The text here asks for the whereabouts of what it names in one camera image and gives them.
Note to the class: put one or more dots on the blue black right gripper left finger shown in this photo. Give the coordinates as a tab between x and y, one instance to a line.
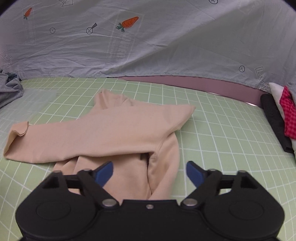
93	182

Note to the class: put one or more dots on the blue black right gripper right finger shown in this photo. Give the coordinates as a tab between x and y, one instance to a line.
206	183

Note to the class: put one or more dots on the beige long sleeve garment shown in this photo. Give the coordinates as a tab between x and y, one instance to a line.
137	137

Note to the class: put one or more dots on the green grid cutting mat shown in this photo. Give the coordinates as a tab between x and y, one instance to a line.
222	133

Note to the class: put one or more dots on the folded black garment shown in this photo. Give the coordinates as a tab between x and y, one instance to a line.
276	121

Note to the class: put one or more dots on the folded white garment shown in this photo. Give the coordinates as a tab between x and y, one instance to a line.
276	91

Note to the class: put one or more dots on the crumpled grey blue garment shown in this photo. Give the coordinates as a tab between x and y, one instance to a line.
11	88

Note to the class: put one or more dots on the grey carrot print sheet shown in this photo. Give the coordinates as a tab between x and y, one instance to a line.
247	42

